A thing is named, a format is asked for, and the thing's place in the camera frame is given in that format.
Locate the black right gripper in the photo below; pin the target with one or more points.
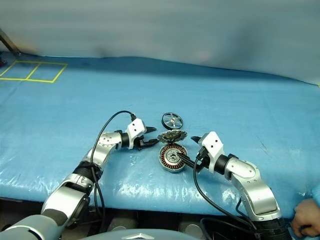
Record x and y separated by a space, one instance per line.
203 157

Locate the grey round motor housing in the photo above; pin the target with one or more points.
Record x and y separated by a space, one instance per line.
166 157

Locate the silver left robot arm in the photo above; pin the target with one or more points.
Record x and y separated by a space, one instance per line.
100 152

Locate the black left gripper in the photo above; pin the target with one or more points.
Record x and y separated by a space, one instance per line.
140 143

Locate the blue plastic table cover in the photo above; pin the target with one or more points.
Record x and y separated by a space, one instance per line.
150 95

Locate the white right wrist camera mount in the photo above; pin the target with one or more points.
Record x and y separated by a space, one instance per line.
212 145

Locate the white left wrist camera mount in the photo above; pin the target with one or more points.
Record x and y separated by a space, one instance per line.
135 128

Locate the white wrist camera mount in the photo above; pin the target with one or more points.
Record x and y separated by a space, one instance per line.
135 128
212 145

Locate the person's bare hand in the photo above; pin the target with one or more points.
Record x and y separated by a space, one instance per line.
306 217

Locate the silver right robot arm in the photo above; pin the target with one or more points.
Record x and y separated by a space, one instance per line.
252 185

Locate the yellow tape grid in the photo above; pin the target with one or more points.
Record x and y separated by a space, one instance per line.
26 80

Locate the white backdrop sheet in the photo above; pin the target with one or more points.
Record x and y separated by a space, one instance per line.
160 25

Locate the grey rounded knob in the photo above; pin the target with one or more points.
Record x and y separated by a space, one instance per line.
120 226
191 228

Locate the dark metal frame strut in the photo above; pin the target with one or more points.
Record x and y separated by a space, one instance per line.
10 43

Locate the grey robot torso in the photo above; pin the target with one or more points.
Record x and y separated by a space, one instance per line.
140 236

